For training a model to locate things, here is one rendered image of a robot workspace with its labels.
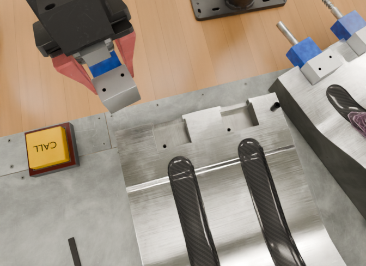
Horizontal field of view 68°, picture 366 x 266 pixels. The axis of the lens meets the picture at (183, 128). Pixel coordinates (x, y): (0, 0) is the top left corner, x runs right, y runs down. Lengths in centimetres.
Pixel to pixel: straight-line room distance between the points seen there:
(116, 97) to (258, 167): 23
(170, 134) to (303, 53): 27
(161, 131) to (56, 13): 27
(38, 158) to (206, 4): 44
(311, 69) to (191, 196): 29
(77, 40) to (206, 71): 35
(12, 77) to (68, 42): 40
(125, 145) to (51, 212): 19
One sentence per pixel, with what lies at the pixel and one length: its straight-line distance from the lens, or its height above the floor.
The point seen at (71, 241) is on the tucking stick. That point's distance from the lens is 52.
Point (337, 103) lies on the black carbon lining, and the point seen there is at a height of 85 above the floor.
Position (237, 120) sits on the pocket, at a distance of 45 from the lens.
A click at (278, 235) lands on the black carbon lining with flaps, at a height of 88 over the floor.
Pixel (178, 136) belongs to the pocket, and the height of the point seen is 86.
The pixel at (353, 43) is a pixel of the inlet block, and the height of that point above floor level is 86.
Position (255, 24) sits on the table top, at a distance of 63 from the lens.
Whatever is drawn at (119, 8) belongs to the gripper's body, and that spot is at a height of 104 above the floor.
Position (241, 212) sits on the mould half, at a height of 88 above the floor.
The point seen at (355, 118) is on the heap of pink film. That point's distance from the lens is 53.
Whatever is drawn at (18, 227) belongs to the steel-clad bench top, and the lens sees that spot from 56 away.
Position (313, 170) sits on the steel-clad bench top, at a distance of 55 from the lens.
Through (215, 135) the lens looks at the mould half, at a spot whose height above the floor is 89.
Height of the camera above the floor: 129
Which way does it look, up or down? 75 degrees down
